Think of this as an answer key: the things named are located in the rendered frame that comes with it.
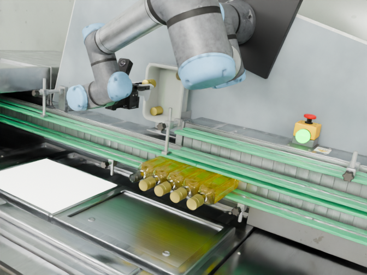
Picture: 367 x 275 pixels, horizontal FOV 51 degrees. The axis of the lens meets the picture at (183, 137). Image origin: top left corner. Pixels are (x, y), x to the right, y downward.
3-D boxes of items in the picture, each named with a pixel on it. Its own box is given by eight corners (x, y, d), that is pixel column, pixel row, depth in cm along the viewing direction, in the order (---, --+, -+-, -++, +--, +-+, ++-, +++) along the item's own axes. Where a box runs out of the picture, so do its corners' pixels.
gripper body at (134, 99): (123, 103, 137) (99, 107, 127) (125, 79, 135) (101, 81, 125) (140, 107, 133) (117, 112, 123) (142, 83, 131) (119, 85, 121)
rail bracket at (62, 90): (70, 111, 182) (29, 117, 163) (71, 75, 177) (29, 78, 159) (77, 113, 180) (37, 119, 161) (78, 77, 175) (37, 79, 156)
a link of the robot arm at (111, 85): (108, 58, 103) (81, 70, 109) (119, 99, 104) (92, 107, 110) (127, 58, 110) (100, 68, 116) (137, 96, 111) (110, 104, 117)
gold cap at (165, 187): (161, 190, 119) (153, 195, 116) (162, 180, 119) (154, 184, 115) (171, 193, 118) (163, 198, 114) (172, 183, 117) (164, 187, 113)
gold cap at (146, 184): (146, 185, 122) (137, 189, 119) (147, 174, 121) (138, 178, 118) (155, 188, 121) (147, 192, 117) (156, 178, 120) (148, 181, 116)
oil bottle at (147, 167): (169, 165, 146) (134, 180, 128) (170, 150, 144) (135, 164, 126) (182, 168, 143) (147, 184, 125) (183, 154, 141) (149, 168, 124)
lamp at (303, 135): (295, 140, 124) (292, 142, 122) (298, 127, 123) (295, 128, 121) (309, 143, 122) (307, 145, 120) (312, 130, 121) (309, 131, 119)
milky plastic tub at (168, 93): (154, 115, 161) (141, 118, 153) (159, 61, 155) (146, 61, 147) (189, 124, 152) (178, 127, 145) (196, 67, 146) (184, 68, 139)
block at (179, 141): (183, 140, 148) (173, 144, 142) (185, 117, 146) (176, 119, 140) (190, 142, 147) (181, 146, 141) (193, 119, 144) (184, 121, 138)
